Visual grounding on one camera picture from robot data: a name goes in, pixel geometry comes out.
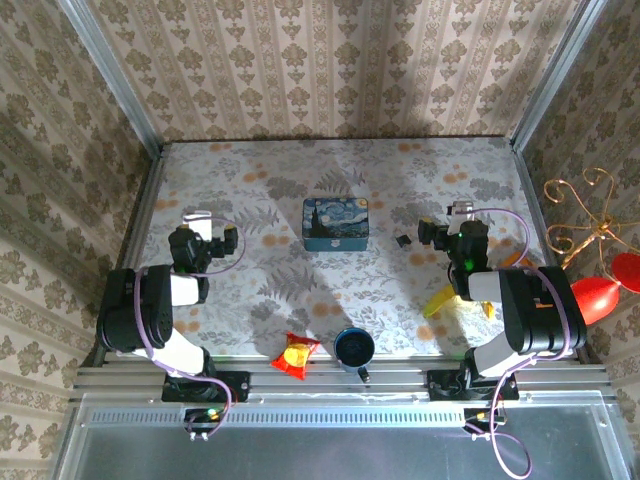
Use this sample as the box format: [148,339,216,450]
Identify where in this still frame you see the starry night tin box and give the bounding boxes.
[301,196,371,253]

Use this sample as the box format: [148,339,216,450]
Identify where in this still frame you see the yellow toy banana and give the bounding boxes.
[422,287,462,319]

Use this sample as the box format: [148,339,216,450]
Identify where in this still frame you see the floral patterned table mat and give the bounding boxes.
[115,138,575,359]

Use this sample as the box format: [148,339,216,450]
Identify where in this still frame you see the red yellow snack packet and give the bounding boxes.
[270,330,321,381]

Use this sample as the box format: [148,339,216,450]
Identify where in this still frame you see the dark blue mug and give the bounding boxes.
[333,327,376,384]

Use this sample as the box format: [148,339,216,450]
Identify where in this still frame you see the red egg-shaped ornament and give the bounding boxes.
[569,276,621,326]

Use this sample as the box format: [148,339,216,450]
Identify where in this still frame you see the red round disc ornament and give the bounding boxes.
[610,251,640,295]

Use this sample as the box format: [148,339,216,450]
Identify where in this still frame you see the grey sheet metal cover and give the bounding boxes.
[52,392,639,480]

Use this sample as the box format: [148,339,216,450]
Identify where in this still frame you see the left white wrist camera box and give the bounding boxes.
[181,211,215,244]

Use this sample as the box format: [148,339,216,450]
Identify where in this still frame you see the aluminium side rail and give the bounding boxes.
[82,144,169,369]
[510,142,601,364]

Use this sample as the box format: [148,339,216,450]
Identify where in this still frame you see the gold wire curly stand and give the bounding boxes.
[543,167,640,271]

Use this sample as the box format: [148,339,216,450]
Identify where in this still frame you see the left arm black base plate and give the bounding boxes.
[160,370,251,403]

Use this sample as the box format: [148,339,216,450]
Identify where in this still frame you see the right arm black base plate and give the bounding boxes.
[427,368,520,401]

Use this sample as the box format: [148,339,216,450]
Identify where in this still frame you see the aluminium frame rail with bases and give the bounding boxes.
[69,355,615,403]

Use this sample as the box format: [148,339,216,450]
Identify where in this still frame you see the aluminium corner post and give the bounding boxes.
[508,0,610,151]
[58,0,165,154]

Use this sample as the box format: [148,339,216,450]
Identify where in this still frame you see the slotted metal cable duct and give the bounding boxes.
[79,405,501,427]

